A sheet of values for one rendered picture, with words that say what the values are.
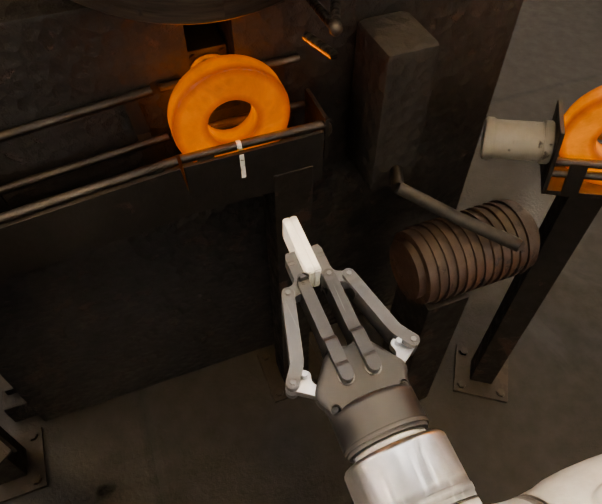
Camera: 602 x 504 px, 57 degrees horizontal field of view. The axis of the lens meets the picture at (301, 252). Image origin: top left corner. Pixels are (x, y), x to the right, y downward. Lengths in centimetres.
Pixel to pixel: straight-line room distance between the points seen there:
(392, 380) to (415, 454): 8
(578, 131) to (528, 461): 75
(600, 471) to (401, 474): 16
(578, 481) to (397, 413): 14
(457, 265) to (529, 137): 21
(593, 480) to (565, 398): 92
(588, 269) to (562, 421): 46
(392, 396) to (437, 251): 44
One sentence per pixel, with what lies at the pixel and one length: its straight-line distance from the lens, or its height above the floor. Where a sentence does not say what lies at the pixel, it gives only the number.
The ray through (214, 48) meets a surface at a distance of 79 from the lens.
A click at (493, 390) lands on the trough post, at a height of 1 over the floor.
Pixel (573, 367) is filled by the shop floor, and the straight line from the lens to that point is 146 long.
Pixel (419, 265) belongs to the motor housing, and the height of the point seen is 51.
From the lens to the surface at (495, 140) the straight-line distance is 82.
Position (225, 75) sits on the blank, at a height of 80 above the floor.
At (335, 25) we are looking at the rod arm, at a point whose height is 91.
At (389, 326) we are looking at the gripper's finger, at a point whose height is 75.
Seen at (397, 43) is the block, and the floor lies 80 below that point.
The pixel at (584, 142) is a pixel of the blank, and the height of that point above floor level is 70.
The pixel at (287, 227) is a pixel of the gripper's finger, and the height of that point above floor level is 76.
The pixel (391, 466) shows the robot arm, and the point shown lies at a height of 77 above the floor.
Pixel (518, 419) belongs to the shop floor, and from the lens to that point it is 135.
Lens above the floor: 118
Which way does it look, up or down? 51 degrees down
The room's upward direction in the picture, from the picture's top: straight up
